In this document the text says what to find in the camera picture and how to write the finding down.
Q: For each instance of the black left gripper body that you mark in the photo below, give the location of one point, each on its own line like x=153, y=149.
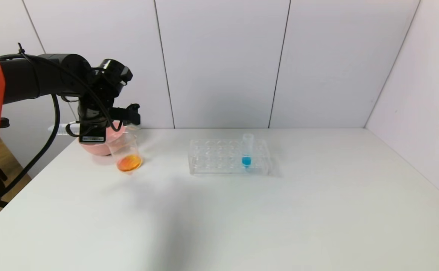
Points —
x=92, y=137

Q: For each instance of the test tube with yellow pigment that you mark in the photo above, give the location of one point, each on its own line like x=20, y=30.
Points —
x=59, y=127

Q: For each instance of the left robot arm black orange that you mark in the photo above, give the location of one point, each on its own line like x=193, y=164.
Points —
x=23, y=79

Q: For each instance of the clear glass beaker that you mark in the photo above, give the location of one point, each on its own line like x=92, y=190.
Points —
x=129, y=163

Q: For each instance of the clear acrylic test tube rack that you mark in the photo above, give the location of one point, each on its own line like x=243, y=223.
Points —
x=212, y=165

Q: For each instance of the test tube with blue pigment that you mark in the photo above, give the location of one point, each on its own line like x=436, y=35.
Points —
x=246, y=162

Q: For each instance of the pink plastic bowl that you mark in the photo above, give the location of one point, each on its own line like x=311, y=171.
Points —
x=93, y=149

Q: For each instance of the dark background furniture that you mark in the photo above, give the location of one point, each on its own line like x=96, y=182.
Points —
x=2, y=122

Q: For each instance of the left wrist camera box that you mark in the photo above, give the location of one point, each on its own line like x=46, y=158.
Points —
x=131, y=114

